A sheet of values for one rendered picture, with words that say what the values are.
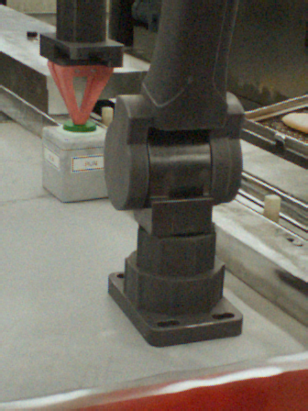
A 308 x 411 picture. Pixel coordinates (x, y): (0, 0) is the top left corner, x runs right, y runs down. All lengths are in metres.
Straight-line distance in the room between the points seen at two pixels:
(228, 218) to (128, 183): 0.21
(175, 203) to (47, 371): 0.17
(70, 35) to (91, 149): 0.13
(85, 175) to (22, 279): 0.24
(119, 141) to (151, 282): 0.12
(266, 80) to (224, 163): 3.81
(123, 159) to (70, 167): 0.31
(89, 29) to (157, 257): 0.36
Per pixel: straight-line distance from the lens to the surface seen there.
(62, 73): 1.03
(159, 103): 0.72
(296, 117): 1.16
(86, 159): 1.05
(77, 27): 1.02
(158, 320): 0.75
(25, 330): 0.77
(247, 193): 1.03
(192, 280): 0.75
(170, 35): 0.71
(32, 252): 0.92
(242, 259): 0.86
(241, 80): 4.74
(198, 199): 0.74
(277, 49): 4.47
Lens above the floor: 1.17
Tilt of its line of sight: 19 degrees down
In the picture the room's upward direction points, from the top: 3 degrees clockwise
